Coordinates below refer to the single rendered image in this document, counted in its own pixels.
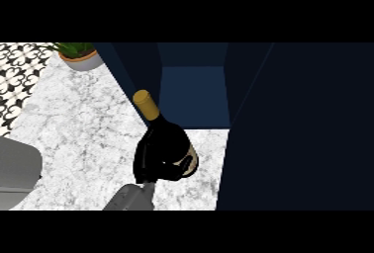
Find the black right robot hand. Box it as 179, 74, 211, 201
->
131, 127, 195, 185

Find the dark wine bottle gold cap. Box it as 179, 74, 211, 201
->
131, 89, 199, 181

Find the dark blue cabinet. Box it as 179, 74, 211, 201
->
90, 42, 233, 129

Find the dark blue cabinet door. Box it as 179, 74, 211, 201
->
214, 42, 374, 211

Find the green plant in terracotta pot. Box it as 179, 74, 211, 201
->
49, 42, 105, 73

